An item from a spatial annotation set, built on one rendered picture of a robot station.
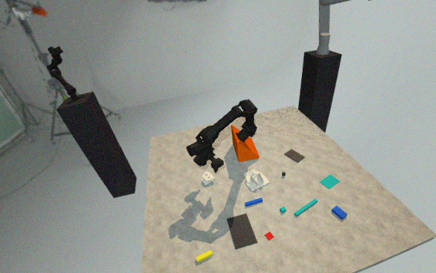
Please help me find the teal flat square plate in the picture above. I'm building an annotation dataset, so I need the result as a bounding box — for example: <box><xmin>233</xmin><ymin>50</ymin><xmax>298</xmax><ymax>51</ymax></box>
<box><xmin>320</xmin><ymin>174</ymin><xmax>339</xmax><ymax>189</ymax></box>

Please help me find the yellow rectangular bar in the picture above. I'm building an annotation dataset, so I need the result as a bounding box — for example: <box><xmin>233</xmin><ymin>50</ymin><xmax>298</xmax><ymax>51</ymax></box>
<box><xmin>196</xmin><ymin>250</ymin><xmax>213</xmax><ymax>262</ymax></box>

